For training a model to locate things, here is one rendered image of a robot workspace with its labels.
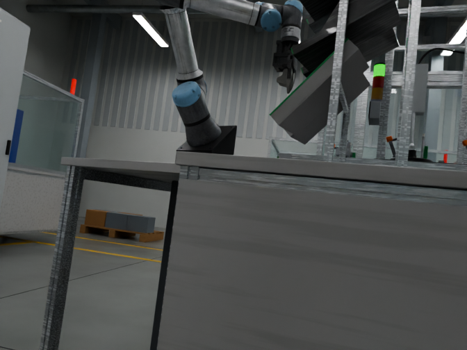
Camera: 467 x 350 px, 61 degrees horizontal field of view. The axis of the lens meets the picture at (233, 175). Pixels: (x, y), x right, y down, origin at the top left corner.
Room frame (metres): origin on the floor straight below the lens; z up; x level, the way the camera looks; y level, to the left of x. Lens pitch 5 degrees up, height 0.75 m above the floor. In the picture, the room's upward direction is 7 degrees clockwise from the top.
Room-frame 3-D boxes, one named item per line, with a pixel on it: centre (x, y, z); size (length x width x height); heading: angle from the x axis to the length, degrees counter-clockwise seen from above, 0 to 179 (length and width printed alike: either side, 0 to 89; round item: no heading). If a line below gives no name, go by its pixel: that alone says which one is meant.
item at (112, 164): (1.64, 0.10, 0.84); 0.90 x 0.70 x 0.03; 147
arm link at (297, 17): (1.51, -0.15, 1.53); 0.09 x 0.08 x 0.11; 95
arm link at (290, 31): (1.51, -0.16, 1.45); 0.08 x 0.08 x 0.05
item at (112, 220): (7.06, 1.81, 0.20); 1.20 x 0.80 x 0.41; 77
